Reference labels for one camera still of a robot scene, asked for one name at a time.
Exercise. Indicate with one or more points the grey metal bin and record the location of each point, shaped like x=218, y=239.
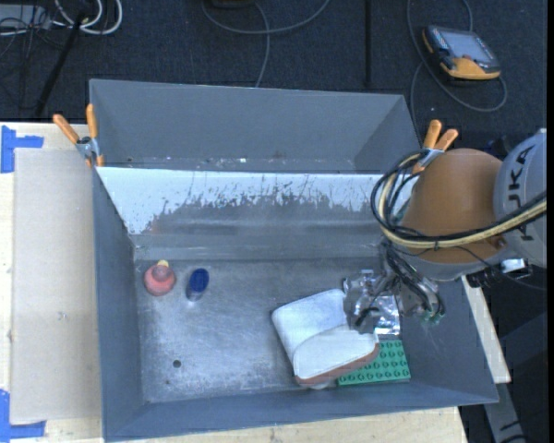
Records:
x=240, y=330

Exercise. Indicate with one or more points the green studded building plate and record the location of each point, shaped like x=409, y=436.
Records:
x=385, y=365

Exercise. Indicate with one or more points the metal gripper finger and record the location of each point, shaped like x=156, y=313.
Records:
x=362, y=283
x=384, y=314

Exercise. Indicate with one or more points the white slipper with brown sole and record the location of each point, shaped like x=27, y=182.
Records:
x=321, y=339

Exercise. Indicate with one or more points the blue cylinder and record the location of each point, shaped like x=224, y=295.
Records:
x=197, y=282

